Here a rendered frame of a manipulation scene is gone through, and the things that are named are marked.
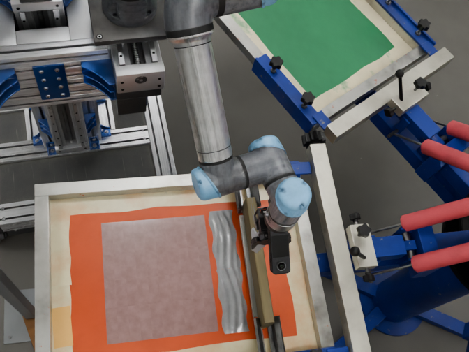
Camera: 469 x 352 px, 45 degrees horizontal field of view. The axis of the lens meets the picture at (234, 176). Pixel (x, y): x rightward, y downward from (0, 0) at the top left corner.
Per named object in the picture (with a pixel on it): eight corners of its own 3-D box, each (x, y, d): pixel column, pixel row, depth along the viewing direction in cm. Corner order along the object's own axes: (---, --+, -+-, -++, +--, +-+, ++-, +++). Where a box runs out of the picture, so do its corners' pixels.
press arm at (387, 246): (345, 264, 166) (351, 260, 161) (341, 244, 168) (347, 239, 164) (400, 258, 169) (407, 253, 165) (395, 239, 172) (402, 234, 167)
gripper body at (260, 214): (280, 214, 146) (292, 196, 136) (287, 246, 143) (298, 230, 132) (252, 216, 145) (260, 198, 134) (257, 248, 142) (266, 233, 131)
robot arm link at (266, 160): (235, 142, 124) (254, 186, 120) (281, 128, 127) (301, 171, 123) (230, 158, 131) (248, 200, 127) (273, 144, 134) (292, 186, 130)
